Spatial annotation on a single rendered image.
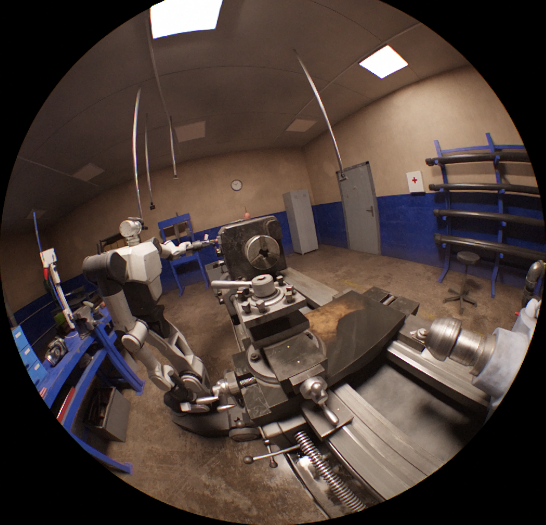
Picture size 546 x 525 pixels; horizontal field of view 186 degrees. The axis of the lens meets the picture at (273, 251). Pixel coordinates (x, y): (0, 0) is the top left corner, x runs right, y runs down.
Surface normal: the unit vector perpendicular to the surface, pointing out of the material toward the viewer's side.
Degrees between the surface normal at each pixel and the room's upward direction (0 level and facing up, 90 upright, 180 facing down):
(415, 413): 3
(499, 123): 90
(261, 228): 90
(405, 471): 0
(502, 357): 40
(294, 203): 90
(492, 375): 73
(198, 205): 90
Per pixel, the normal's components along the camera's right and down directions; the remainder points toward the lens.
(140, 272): 0.88, -0.07
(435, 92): -0.91, 0.27
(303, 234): 0.35, 0.15
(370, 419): -0.21, -0.95
